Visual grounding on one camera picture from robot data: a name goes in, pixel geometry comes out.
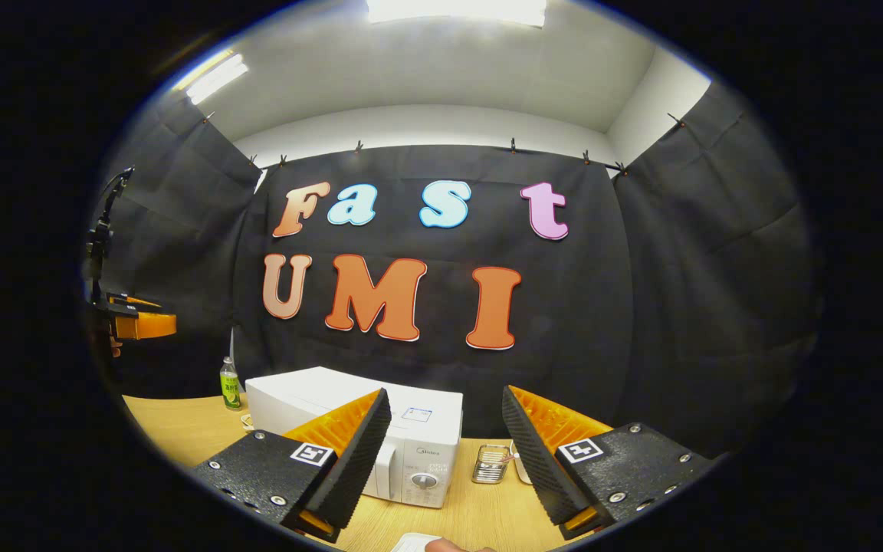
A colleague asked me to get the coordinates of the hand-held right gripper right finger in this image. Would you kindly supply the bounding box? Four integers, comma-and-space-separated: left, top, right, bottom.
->
501, 385, 718, 541

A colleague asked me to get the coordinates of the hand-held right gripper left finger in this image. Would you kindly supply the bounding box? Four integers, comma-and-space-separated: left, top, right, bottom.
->
192, 388, 392, 544

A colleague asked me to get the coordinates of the white toaster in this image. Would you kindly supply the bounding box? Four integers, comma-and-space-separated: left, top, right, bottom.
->
509, 440, 536, 485

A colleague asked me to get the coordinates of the clear glass cup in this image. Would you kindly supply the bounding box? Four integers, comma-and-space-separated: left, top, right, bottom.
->
472, 443, 510, 485

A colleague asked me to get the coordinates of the green label drink bottle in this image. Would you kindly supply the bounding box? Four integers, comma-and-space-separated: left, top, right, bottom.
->
219, 356, 244, 411

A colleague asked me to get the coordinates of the long ceiling light strip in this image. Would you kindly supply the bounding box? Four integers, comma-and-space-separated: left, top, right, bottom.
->
173, 49, 250, 107

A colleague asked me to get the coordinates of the black backdrop cloth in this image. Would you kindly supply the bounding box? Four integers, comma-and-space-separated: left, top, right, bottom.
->
87, 80, 822, 461

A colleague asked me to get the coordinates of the row of black cloth clips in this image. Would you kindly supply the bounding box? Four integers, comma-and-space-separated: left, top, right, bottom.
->
200, 111, 688, 177

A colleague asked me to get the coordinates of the large ceiling light panel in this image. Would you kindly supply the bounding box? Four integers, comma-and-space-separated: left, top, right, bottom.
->
365, 0, 548, 28

